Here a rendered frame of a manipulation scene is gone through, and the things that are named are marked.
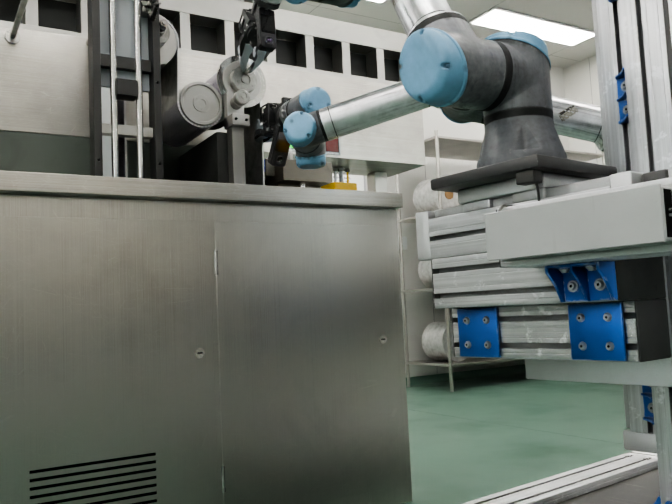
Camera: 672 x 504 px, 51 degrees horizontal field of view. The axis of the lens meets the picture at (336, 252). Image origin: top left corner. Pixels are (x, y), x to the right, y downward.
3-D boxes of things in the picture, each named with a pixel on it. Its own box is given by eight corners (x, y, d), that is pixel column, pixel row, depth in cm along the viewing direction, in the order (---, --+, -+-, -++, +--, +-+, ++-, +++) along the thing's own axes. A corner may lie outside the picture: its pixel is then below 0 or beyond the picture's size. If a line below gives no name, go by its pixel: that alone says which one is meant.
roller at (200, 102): (181, 122, 185) (179, 78, 186) (153, 144, 207) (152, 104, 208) (223, 126, 191) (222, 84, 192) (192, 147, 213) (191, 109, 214)
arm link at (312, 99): (306, 116, 167) (304, 81, 168) (285, 127, 177) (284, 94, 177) (334, 119, 171) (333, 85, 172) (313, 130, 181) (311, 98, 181)
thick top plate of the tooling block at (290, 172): (283, 179, 195) (282, 158, 196) (229, 202, 229) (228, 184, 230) (332, 182, 203) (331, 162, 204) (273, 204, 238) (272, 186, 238)
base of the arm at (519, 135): (586, 168, 118) (581, 111, 119) (531, 160, 109) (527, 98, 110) (513, 183, 130) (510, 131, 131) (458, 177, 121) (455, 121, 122)
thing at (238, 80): (231, 88, 191) (233, 62, 192) (228, 90, 193) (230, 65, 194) (256, 95, 195) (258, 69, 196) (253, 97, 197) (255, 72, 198)
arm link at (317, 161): (290, 162, 166) (288, 117, 167) (298, 171, 177) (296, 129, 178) (323, 160, 165) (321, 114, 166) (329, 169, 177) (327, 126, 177)
